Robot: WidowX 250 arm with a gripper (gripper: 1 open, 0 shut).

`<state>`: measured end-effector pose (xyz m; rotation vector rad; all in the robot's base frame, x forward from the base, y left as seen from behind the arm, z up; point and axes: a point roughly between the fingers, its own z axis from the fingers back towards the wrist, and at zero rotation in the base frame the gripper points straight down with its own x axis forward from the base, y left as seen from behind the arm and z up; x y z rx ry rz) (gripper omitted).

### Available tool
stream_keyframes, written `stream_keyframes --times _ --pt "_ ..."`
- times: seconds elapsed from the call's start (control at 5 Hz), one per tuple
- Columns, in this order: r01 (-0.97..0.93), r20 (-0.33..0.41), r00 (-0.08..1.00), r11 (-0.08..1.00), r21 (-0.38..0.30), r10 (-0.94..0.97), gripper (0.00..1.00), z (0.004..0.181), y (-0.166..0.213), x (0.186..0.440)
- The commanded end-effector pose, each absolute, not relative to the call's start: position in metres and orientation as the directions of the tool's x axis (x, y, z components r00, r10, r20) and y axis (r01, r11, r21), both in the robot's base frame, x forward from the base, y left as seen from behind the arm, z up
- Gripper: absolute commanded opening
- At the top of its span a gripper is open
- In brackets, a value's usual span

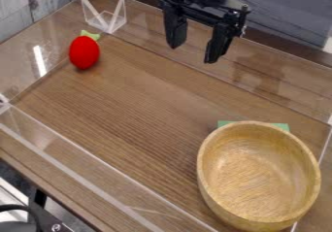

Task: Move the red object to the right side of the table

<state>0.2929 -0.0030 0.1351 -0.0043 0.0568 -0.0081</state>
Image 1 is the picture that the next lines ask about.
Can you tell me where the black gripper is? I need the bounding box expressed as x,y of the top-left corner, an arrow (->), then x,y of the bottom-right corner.
163,0 -> 252,64

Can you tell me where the black cable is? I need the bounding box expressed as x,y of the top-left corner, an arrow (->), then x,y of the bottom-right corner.
0,204 -> 42,232

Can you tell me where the clear acrylic wall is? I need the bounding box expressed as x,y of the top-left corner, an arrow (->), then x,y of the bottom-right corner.
0,104 -> 218,232
115,0 -> 332,124
0,0 -> 115,106

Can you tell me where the clear acrylic back wall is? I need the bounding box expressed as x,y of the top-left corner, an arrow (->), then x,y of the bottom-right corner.
115,0 -> 332,124

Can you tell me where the wooden bowl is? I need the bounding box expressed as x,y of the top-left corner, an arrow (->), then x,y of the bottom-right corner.
196,120 -> 322,232

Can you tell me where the clear acrylic corner bracket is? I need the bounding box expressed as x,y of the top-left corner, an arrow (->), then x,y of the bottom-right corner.
80,0 -> 127,34

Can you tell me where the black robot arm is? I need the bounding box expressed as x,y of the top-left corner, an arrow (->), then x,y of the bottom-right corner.
160,0 -> 252,64

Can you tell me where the clear acrylic left wall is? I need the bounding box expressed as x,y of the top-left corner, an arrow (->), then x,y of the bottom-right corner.
0,0 -> 115,106

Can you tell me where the clear acrylic front wall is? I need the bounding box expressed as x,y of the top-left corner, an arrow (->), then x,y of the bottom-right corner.
0,104 -> 218,232

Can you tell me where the black table leg clamp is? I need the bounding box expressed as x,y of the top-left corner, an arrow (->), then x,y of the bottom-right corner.
28,188 -> 74,232

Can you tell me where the red plush strawberry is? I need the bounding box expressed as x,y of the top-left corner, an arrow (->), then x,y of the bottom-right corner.
70,30 -> 100,70

